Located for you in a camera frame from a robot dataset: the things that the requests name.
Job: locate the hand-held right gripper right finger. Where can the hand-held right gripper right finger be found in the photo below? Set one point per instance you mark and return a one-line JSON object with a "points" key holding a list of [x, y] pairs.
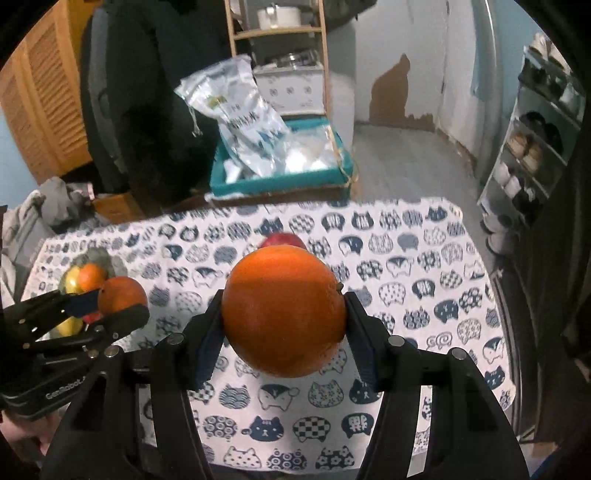
{"points": [[364, 350]]}

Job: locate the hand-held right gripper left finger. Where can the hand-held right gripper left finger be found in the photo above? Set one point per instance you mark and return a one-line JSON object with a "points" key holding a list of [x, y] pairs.
{"points": [[207, 344]]}

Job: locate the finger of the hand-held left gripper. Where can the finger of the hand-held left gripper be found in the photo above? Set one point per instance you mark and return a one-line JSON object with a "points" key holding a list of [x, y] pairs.
{"points": [[81, 304], [124, 321]]}

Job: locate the large red apple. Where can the large red apple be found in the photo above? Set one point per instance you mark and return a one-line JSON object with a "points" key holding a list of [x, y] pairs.
{"points": [[92, 317]]}

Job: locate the yellow mango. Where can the yellow mango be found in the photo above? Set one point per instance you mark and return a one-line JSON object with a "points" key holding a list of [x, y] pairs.
{"points": [[70, 282]]}

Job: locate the small orange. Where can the small orange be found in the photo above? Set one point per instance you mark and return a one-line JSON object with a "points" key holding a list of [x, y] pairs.
{"points": [[122, 295]]}

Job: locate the glass bowl with cat pattern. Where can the glass bowl with cat pattern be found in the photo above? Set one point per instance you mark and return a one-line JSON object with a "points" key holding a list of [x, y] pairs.
{"points": [[99, 256]]}

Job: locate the large orange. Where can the large orange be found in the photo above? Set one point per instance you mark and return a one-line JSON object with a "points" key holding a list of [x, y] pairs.
{"points": [[284, 309]]}

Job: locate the person's left hand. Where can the person's left hand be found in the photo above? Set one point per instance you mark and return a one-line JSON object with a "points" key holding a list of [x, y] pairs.
{"points": [[21, 436]]}

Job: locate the cat print tablecloth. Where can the cat print tablecloth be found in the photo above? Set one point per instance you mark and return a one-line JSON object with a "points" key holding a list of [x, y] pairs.
{"points": [[415, 258]]}

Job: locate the grey padded jacket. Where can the grey padded jacket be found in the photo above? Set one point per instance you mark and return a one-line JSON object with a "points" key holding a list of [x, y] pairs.
{"points": [[60, 198]]}

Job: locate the small red apple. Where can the small red apple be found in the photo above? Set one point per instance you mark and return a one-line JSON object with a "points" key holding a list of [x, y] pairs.
{"points": [[282, 241]]}

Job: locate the teal storage box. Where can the teal storage box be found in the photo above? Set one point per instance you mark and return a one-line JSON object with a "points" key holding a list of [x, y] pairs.
{"points": [[277, 182]]}

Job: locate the clear plastic bag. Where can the clear plastic bag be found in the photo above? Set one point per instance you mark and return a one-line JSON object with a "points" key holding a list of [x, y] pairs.
{"points": [[309, 152]]}

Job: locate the wooden louvered door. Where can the wooden louvered door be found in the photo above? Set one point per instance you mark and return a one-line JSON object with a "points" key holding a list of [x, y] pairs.
{"points": [[41, 92]]}

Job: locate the white printed plastic bag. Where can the white printed plastic bag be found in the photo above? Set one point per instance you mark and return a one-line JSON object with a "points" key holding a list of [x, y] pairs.
{"points": [[240, 115]]}

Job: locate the shoe rack with shoes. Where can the shoe rack with shoes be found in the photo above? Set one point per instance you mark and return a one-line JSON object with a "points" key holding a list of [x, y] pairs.
{"points": [[524, 147]]}

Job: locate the white patterned box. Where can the white patterned box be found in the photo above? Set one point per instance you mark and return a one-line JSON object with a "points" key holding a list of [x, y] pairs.
{"points": [[288, 90]]}

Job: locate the wooden shelf unit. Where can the wooden shelf unit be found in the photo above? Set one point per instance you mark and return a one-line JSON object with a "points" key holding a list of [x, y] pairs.
{"points": [[323, 69]]}

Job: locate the grey shoe rack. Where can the grey shoe rack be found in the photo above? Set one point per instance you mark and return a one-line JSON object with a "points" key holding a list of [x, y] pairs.
{"points": [[526, 115]]}

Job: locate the metal pot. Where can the metal pot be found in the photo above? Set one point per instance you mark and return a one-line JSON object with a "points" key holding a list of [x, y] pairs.
{"points": [[298, 60]]}

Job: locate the white cooking pot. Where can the white cooking pot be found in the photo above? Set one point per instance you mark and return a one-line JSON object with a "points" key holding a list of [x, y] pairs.
{"points": [[277, 16]]}

